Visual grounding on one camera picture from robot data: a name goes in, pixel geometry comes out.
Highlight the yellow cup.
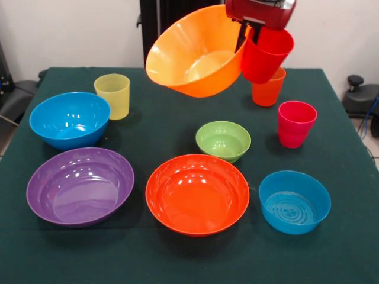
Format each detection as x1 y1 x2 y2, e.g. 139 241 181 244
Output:
94 73 131 121

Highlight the deep blue bowl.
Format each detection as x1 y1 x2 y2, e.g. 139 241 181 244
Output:
28 92 111 152

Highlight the grey floor equipment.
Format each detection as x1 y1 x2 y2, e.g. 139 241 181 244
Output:
0 41 39 124

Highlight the green bowl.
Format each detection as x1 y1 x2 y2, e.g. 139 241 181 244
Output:
195 120 252 164

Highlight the grey machine base with knob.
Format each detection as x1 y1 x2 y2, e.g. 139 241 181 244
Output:
343 75 379 119

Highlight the light orange bowl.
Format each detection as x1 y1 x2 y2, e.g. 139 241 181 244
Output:
145 4 252 99

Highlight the orange cup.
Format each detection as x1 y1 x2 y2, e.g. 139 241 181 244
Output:
252 67 287 108

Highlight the red cup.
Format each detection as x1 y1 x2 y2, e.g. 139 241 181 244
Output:
240 27 295 85

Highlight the wide orange-red bowl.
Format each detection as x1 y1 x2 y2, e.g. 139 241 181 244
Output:
145 153 250 238

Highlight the small blue ringed bowl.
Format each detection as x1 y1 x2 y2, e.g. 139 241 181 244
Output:
258 170 332 235

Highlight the pink cup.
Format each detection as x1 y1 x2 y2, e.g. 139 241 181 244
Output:
278 100 318 149

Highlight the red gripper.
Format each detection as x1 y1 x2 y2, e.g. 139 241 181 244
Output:
225 0 297 54

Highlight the purple bowl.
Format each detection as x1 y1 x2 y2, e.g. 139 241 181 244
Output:
25 147 135 228

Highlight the dark green tablecloth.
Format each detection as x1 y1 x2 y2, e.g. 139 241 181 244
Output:
0 66 379 284

